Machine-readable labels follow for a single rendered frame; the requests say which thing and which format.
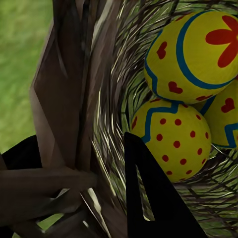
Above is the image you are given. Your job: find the easter egg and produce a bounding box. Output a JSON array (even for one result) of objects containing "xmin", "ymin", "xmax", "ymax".
[
  {"xmin": 143, "ymin": 9, "xmax": 238, "ymax": 107},
  {"xmin": 191, "ymin": 75, "xmax": 238, "ymax": 150},
  {"xmin": 129, "ymin": 97, "xmax": 213, "ymax": 183}
]

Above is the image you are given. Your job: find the wicker basket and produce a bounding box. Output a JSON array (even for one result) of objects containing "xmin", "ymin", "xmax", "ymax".
[{"xmin": 0, "ymin": 0, "xmax": 238, "ymax": 238}]

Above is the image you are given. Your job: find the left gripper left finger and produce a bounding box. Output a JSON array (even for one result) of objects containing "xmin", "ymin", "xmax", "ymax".
[{"xmin": 0, "ymin": 135, "xmax": 42, "ymax": 238}]

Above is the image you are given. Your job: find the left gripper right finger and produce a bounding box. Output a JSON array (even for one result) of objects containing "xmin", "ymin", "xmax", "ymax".
[{"xmin": 124, "ymin": 131, "xmax": 208, "ymax": 238}]

